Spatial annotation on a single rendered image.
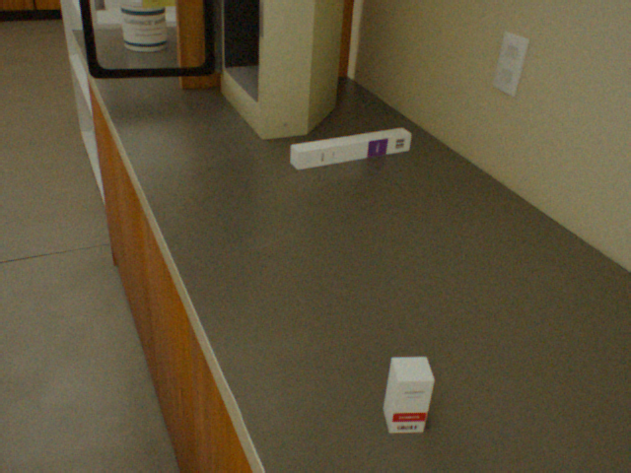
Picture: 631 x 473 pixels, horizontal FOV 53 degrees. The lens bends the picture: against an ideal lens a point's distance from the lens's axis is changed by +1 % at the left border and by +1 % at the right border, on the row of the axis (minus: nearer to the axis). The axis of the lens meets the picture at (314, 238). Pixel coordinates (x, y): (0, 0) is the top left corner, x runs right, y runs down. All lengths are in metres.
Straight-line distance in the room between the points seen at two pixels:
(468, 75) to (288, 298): 0.74
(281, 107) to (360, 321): 0.66
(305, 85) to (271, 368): 0.77
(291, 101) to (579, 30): 0.59
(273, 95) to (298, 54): 0.10
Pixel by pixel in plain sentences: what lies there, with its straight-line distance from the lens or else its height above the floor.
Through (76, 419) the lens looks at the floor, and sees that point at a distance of 2.10.
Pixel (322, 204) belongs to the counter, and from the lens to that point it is 1.18.
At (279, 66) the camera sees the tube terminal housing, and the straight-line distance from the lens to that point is 1.39.
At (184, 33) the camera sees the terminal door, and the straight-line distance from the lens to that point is 1.65.
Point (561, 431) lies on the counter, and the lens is 0.83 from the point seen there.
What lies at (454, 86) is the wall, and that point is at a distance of 1.52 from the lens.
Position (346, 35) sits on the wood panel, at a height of 1.05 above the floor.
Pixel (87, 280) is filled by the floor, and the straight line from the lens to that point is 2.64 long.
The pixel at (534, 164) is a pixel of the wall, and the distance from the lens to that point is 1.33.
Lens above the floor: 1.51
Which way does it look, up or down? 32 degrees down
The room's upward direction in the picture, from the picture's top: 4 degrees clockwise
